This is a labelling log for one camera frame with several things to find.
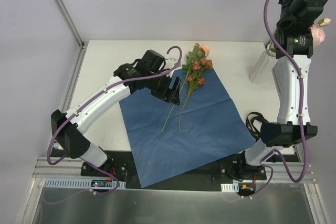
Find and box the left white cable duct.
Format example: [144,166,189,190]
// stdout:
[44,178,126,190]

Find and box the orange brown flower stem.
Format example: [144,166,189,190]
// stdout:
[178,56,213,132]

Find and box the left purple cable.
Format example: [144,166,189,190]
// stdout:
[41,46,183,205]

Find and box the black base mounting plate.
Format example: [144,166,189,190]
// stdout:
[80,151,285,196]

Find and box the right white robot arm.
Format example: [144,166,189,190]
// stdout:
[236,0,328,179]

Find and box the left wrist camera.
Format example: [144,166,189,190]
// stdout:
[164,54,179,69]

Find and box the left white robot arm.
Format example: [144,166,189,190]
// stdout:
[47,50,182,176]

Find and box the purple cable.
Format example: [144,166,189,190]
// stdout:
[41,46,183,205]
[223,0,312,202]

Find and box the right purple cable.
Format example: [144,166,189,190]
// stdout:
[223,0,312,202]

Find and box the blue wrapping paper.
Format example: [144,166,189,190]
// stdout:
[120,70,255,187]

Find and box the white cable duct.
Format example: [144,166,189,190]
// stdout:
[220,183,239,193]
[44,178,126,190]

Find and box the pink artificial flower bunch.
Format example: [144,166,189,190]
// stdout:
[178,42,213,131]

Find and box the black ribbon gold lettering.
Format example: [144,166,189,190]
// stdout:
[245,112,268,142]

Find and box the aluminium front rail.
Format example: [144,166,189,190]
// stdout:
[32,157,318,184]

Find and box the single pink rose stem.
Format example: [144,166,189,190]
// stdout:
[310,18,331,47]

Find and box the white ribbed vase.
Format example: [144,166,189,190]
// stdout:
[249,42,277,84]

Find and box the left aluminium frame post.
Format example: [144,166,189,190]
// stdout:
[53,0,85,49]

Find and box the right white cable duct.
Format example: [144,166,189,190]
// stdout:
[220,183,239,193]

